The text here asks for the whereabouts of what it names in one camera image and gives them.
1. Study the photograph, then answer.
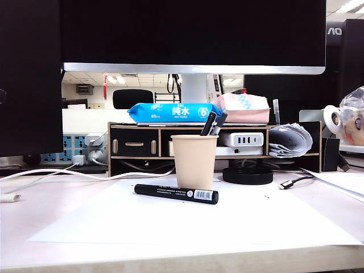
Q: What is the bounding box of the black marker with barcode label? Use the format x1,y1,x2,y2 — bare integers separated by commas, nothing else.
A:
134,183,220,205

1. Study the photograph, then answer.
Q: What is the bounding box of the beige paper cup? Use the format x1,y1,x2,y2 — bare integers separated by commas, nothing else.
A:
170,134,220,191

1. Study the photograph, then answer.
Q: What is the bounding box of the black marker with grey cap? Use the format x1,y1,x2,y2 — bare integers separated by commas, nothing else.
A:
210,112,229,136

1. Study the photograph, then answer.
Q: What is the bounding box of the handwritten note paper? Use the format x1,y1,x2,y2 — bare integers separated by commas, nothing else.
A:
300,167,364,200

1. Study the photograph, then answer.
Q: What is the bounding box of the blue wet wipes pack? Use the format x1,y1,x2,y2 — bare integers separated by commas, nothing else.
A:
126,102,226,123

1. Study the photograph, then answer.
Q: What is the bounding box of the flat white box Apple logo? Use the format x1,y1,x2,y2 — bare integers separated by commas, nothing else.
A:
216,146,264,156

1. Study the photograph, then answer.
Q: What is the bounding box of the silver monitor stand column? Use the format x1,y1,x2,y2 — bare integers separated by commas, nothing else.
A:
180,73,209,104

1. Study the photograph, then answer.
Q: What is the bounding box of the black office chair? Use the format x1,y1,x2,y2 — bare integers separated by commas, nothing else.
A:
112,89,154,110

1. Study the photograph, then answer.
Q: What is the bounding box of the white USB hub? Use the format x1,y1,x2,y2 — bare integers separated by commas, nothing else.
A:
229,132,264,147

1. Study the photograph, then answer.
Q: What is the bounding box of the pink tissue pack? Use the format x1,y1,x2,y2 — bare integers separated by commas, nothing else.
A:
210,92,270,123

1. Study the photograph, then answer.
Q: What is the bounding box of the black round lid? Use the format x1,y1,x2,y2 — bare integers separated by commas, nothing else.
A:
222,167,274,185

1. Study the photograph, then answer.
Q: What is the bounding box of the white round power plug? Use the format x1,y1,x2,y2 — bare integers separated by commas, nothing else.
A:
88,150,109,166

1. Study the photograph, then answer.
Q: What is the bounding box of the white paper sheet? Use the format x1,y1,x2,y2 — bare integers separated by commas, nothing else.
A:
27,178,363,246

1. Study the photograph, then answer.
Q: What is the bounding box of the white charger plug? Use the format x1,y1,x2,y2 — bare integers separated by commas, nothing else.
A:
84,133,105,146

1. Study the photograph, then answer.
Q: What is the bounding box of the folded stack of papers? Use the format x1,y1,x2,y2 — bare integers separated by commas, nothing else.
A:
267,122,313,159

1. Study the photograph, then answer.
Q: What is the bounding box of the large monitor with silver bezel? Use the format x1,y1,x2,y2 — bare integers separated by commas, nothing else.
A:
59,0,327,76

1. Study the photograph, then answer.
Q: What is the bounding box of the blue and white power strip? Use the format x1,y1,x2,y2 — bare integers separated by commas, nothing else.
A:
40,133,109,165

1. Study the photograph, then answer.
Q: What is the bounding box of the black background monitor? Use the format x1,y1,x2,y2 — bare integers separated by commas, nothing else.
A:
243,74,341,123

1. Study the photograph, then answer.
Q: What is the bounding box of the silver metal stand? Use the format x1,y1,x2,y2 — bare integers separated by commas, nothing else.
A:
298,110,326,123

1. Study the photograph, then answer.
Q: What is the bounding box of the black wooden desk organizer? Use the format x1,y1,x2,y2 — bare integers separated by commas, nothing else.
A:
107,121,322,177

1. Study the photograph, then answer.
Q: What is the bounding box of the dark black monitor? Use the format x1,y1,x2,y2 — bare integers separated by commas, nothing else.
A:
0,0,64,157

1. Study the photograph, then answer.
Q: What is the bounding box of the white shelf board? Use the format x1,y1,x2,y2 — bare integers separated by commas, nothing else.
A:
338,144,364,154

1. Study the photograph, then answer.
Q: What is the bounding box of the clear plastic bag of bread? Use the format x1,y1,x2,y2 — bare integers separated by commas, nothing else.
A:
338,86,364,146

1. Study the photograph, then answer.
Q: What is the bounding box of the black AOC monitor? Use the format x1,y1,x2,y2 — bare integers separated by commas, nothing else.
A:
325,18,364,94

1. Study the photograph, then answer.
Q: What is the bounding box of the black drawer with wooden handle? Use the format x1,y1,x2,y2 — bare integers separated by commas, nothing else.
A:
110,129,158,157

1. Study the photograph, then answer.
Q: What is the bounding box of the thick white cable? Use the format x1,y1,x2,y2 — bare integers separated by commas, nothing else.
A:
0,167,175,183

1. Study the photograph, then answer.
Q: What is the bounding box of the black USB cable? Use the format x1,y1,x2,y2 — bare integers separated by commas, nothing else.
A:
278,175,315,191

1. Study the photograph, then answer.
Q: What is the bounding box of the white ring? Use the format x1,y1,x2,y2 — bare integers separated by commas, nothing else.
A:
323,104,345,134

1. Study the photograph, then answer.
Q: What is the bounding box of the black cable plug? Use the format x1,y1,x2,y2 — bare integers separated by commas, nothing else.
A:
338,153,350,172

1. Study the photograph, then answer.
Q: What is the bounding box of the thin white cable with connector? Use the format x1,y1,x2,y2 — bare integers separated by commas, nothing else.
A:
0,163,77,203

